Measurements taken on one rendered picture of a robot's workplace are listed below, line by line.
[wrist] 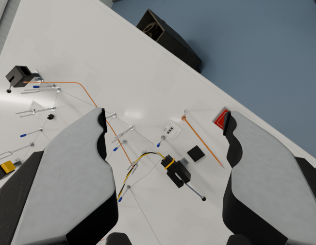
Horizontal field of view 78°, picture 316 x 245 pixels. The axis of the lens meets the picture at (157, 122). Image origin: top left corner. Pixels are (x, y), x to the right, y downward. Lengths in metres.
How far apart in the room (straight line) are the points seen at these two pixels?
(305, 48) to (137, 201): 1.71
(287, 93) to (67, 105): 1.58
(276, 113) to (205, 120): 1.23
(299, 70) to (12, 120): 1.85
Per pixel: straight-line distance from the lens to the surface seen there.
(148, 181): 0.70
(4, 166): 0.88
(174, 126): 0.61
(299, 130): 1.70
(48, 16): 0.78
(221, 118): 0.57
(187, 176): 0.57
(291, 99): 1.81
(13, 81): 0.75
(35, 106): 0.83
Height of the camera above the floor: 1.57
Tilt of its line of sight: 36 degrees down
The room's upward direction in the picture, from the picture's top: 67 degrees counter-clockwise
